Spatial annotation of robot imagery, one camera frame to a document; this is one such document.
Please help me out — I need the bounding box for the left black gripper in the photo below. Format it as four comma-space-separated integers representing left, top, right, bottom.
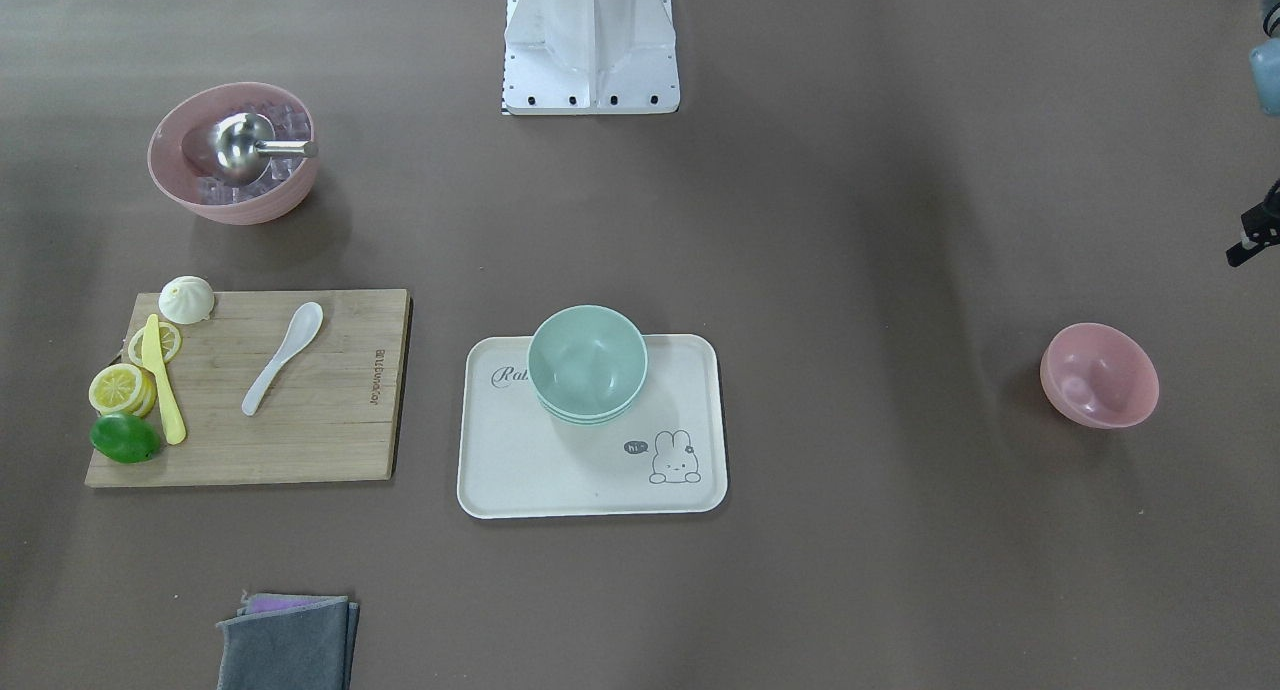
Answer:
1226, 181, 1279, 269

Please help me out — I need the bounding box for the small pink bowl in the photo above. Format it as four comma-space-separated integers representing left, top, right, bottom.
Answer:
1039, 323, 1160, 430

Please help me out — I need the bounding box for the white ceramic spoon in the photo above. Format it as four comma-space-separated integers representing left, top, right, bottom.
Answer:
239, 301, 324, 417

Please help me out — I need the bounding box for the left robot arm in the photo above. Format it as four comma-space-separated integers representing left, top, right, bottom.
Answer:
1225, 0, 1279, 268

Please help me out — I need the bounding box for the large pink bowl with ice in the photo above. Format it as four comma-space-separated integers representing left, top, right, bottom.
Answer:
147, 81, 319, 227

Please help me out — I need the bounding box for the cream rabbit tray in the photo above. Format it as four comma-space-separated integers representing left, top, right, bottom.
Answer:
456, 334, 730, 520

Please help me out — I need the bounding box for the bamboo cutting board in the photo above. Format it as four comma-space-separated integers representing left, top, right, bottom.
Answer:
84, 289, 411, 488

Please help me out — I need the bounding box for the metal ice scoop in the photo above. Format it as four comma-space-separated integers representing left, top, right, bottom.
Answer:
207, 111, 319, 187

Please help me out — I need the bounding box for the grey folded cloth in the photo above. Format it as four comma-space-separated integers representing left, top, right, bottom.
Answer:
216, 599, 360, 689

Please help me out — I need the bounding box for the purple cloth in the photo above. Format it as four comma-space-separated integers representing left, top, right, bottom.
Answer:
237, 593, 349, 616

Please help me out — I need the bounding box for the white toy garlic bulb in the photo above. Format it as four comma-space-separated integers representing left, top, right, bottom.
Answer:
157, 275, 216, 325

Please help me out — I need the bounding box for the lemon slice lower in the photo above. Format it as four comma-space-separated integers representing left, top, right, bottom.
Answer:
125, 320, 183, 367

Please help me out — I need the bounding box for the lemon slice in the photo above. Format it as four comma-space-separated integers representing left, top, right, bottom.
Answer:
88, 364, 140, 415
125, 320, 183, 367

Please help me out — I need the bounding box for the yellow plastic toy knife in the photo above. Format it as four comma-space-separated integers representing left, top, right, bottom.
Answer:
140, 315, 187, 445

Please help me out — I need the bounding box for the lemon slice hidden behind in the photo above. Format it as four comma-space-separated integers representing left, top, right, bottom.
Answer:
131, 367, 157, 419

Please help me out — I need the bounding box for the green toy lime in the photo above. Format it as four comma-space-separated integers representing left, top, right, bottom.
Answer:
90, 412, 163, 465

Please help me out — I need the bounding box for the lemon slice upper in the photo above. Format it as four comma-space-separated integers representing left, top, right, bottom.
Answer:
88, 364, 140, 415

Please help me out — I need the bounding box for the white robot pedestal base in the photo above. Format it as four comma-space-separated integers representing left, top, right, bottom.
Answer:
500, 0, 681, 116

